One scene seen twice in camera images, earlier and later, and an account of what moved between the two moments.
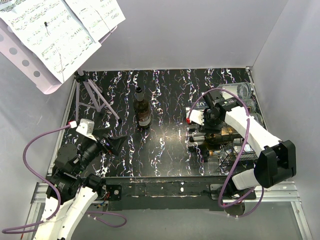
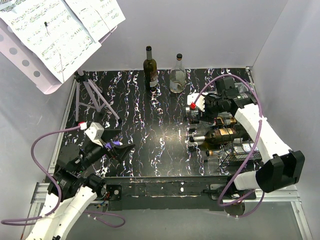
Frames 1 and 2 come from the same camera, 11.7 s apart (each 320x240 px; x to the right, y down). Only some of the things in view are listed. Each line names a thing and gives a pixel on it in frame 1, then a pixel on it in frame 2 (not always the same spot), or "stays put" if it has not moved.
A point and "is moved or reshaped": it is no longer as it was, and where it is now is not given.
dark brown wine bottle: (142, 110) to (150, 70)
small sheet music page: (98, 17) stays put
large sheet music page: (53, 30) stays put
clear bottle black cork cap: (256, 112) is moved or reshaped
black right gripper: (208, 129) to (207, 114)
